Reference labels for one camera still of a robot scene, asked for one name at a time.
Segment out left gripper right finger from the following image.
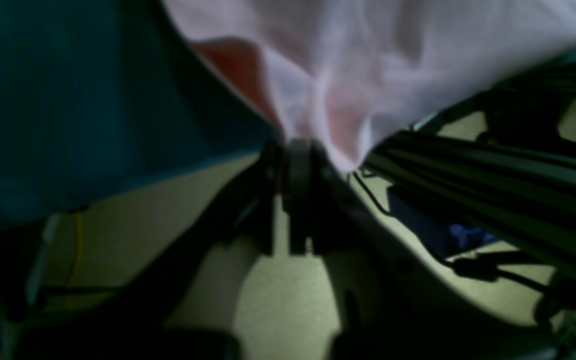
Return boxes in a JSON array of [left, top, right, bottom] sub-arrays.
[[288, 140, 558, 360]]

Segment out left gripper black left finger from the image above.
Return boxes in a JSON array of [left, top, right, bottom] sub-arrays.
[[15, 144, 281, 360]]

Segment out pink T-shirt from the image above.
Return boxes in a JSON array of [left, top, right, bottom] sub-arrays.
[[162, 0, 576, 173]]

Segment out teal table cloth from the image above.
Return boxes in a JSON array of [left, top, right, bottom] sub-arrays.
[[0, 0, 273, 230]]

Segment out black cable bundle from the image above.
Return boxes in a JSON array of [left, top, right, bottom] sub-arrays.
[[348, 50, 576, 301]]

